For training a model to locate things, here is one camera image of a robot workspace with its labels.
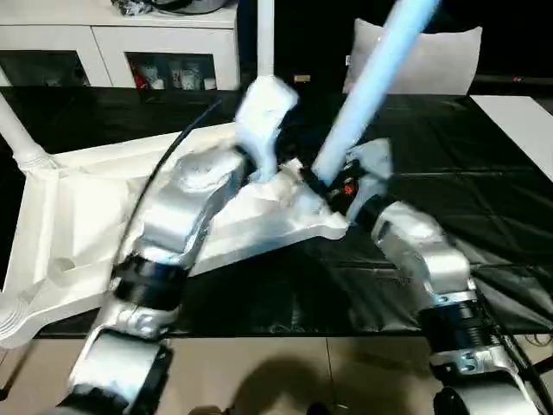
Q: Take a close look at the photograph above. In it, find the white plastic table leg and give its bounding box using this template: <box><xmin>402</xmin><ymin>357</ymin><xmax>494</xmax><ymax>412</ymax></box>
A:
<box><xmin>0</xmin><ymin>297</ymin><xmax>36</xmax><ymax>349</ymax></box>
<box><xmin>0</xmin><ymin>93</ymin><xmax>58</xmax><ymax>176</ymax></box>
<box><xmin>254</xmin><ymin>0</ymin><xmax>278</xmax><ymax>84</ymax></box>
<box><xmin>310</xmin><ymin>0</ymin><xmax>442</xmax><ymax>182</ymax></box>

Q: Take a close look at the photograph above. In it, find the black cabinet with gold label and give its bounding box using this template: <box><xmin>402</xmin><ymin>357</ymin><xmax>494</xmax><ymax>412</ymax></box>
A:
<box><xmin>235</xmin><ymin>0</ymin><xmax>359</xmax><ymax>94</ymax></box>

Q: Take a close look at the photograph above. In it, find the black work mat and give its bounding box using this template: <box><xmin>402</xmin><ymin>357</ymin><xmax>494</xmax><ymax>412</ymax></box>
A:
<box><xmin>0</xmin><ymin>84</ymin><xmax>553</xmax><ymax>338</ymax></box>

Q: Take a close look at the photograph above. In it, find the grey cushion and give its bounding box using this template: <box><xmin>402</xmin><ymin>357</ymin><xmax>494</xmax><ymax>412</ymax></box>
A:
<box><xmin>343</xmin><ymin>17</ymin><xmax>484</xmax><ymax>95</ymax></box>

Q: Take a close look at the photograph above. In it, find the dark round helmet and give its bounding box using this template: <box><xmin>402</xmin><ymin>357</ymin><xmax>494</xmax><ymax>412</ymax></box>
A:
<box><xmin>155</xmin><ymin>0</ymin><xmax>226</xmax><ymax>14</ymax></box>

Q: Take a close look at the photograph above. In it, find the black bar with red light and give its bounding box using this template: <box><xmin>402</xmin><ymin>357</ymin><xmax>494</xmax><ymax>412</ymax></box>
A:
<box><xmin>474</xmin><ymin>73</ymin><xmax>553</xmax><ymax>86</ymax></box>

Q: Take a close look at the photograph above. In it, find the grey crumpled cloth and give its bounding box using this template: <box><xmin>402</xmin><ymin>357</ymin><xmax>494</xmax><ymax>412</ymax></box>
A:
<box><xmin>111</xmin><ymin>0</ymin><xmax>153</xmax><ymax>18</ymax></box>

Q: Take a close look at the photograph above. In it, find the white sideboard with glass doors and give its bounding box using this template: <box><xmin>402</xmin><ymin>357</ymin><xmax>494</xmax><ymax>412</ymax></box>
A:
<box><xmin>0</xmin><ymin>8</ymin><xmax>241</xmax><ymax>91</ymax></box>

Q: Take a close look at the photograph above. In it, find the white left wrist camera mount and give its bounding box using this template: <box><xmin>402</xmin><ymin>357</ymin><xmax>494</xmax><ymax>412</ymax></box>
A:
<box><xmin>235</xmin><ymin>75</ymin><xmax>300</xmax><ymax>182</ymax></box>

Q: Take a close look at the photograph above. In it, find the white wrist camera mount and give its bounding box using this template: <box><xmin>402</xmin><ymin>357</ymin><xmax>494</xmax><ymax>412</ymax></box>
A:
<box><xmin>345</xmin><ymin>137</ymin><xmax>395</xmax><ymax>211</ymax></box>
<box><xmin>235</xmin><ymin>75</ymin><xmax>300</xmax><ymax>182</ymax></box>

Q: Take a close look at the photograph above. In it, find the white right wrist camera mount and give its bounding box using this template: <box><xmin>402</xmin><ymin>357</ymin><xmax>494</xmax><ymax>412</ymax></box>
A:
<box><xmin>345</xmin><ymin>137</ymin><xmax>395</xmax><ymax>211</ymax></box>

